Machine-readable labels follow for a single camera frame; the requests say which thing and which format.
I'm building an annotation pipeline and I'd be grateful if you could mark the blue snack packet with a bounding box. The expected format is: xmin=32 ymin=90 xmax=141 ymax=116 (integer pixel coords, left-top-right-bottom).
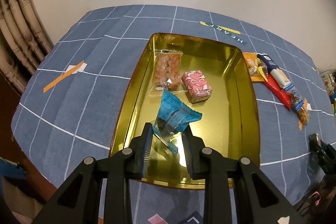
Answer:
xmin=152 ymin=89 xmax=202 ymax=155

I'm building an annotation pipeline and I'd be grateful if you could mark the orange sunflower seed packet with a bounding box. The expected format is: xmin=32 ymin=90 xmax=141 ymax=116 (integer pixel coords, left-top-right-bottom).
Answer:
xmin=243 ymin=52 xmax=268 ymax=82

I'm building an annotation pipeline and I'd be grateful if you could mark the clear bag of nut balls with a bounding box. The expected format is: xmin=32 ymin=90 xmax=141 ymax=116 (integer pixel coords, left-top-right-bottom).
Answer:
xmin=290 ymin=90 xmax=309 ymax=131

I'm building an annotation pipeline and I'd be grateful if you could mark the red snack packet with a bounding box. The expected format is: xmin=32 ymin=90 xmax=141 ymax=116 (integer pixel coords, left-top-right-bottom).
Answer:
xmin=263 ymin=74 xmax=291 ymax=110

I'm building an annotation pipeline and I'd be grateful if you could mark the small blue clear packet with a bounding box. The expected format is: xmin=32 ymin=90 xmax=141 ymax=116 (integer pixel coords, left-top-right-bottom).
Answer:
xmin=284 ymin=84 xmax=304 ymax=112

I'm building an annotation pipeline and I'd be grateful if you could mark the navy white biscuit packet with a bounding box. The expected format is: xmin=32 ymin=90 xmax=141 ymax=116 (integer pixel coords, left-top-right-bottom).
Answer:
xmin=257 ymin=53 xmax=292 ymax=89

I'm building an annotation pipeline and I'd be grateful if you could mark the pink white wrapped snack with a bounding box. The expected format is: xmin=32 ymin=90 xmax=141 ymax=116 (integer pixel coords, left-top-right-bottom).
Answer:
xmin=182 ymin=70 xmax=212 ymax=103

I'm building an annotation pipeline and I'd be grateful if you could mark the gold red toffee tin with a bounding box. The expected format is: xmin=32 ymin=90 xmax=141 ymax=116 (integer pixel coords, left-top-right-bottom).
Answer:
xmin=108 ymin=32 xmax=261 ymax=190

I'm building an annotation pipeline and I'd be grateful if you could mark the orange tape strip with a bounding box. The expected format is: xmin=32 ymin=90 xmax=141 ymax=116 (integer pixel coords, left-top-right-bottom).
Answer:
xmin=43 ymin=61 xmax=84 ymax=93

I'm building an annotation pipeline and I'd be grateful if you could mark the clear packet of brown candies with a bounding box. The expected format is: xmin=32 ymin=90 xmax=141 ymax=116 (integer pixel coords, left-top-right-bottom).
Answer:
xmin=150 ymin=50 xmax=183 ymax=93

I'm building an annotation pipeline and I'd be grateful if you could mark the beige patterned curtain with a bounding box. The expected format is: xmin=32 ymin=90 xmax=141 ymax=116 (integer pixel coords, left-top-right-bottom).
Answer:
xmin=1 ymin=0 xmax=53 ymax=94

